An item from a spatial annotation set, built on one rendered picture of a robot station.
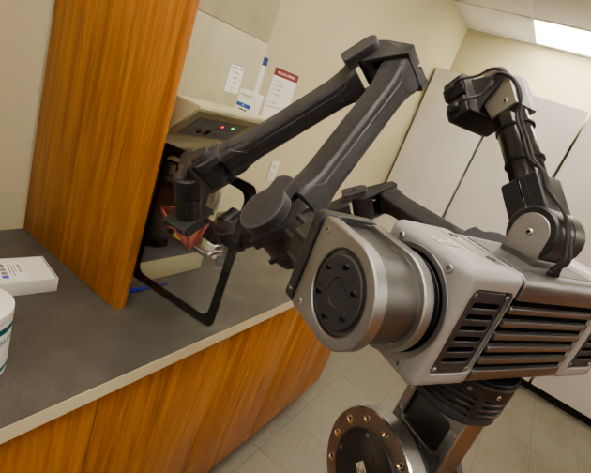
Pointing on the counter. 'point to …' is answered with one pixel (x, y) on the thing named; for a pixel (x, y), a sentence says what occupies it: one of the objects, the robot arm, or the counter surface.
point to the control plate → (212, 129)
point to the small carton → (249, 102)
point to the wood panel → (104, 132)
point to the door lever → (206, 251)
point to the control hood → (182, 114)
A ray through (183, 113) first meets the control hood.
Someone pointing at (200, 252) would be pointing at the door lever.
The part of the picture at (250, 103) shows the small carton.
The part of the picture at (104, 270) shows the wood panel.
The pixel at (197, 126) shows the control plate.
